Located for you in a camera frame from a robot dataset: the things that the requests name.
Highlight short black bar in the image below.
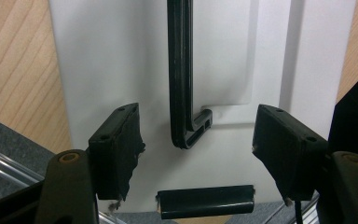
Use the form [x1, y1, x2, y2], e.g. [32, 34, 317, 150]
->
[155, 184, 256, 220]

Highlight black L-shaped bracket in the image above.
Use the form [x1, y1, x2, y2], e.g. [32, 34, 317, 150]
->
[166, 0, 214, 150]

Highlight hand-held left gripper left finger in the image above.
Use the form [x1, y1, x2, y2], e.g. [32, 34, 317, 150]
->
[88, 102, 146, 202]

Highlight black box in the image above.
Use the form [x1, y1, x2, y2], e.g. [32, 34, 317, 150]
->
[327, 61, 358, 163]

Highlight white plastic board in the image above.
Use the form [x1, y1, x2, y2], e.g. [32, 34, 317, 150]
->
[48, 0, 358, 215]

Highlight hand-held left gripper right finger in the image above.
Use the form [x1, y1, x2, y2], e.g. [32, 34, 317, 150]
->
[252, 104, 330, 203]

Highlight aluminium rail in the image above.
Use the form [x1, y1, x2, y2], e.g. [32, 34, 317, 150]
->
[0, 142, 47, 189]

